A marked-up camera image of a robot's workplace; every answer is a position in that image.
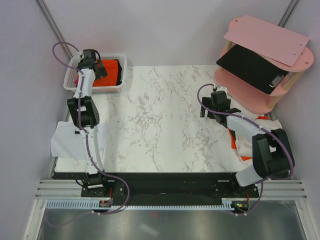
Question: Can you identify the aluminium rail frame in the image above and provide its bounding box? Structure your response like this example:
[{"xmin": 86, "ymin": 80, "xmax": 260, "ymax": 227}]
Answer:
[{"xmin": 23, "ymin": 179, "xmax": 311, "ymax": 240}]

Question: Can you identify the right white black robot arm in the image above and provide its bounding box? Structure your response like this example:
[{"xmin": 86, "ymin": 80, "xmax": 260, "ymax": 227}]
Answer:
[{"xmin": 196, "ymin": 83, "xmax": 295, "ymax": 197}]

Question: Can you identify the orange t shirt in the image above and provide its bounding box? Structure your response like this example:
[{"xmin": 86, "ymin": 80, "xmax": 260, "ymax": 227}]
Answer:
[{"xmin": 77, "ymin": 59, "xmax": 120, "ymax": 88}]

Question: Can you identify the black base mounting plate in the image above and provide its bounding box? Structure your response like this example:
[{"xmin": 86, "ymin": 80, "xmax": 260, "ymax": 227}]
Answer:
[{"xmin": 53, "ymin": 172, "xmax": 259, "ymax": 206}]

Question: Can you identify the black clipboard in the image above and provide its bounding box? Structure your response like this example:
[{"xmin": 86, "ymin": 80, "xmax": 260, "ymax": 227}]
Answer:
[{"xmin": 216, "ymin": 44, "xmax": 289, "ymax": 95}]

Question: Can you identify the white slotted cable duct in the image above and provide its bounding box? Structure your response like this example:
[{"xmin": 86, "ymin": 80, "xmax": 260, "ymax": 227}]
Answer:
[{"xmin": 45, "ymin": 198, "xmax": 235, "ymax": 211}]

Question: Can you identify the white plastic laundry basket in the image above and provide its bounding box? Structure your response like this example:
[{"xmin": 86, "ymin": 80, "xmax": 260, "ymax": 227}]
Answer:
[{"xmin": 63, "ymin": 54, "xmax": 127, "ymax": 94}]

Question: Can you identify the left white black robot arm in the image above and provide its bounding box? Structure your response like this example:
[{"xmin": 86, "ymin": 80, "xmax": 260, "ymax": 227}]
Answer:
[{"xmin": 67, "ymin": 49, "xmax": 110, "ymax": 197}]

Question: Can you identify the pink two-tier shelf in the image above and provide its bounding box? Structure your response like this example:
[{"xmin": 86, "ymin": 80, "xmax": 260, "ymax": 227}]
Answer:
[{"xmin": 214, "ymin": 17, "xmax": 314, "ymax": 115}]

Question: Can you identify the white cloth at left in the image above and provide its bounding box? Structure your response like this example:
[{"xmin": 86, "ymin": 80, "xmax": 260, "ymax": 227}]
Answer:
[{"xmin": 50, "ymin": 121, "xmax": 108, "ymax": 160}]

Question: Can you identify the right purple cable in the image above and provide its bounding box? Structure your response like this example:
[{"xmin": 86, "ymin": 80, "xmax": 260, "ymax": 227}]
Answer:
[{"xmin": 196, "ymin": 83, "xmax": 295, "ymax": 217}]

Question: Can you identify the white cloth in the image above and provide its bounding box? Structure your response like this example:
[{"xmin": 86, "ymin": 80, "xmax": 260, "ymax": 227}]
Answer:
[
  {"xmin": 50, "ymin": 121, "xmax": 108, "ymax": 160},
  {"xmin": 235, "ymin": 115, "xmax": 282, "ymax": 162}
]

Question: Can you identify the loose pink board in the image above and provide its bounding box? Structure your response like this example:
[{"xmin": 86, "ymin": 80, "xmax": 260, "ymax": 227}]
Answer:
[{"xmin": 224, "ymin": 15, "xmax": 310, "ymax": 67}]

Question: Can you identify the white cloth at right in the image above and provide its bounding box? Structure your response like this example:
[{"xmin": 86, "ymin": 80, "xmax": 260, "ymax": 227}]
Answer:
[{"xmin": 235, "ymin": 115, "xmax": 282, "ymax": 162}]

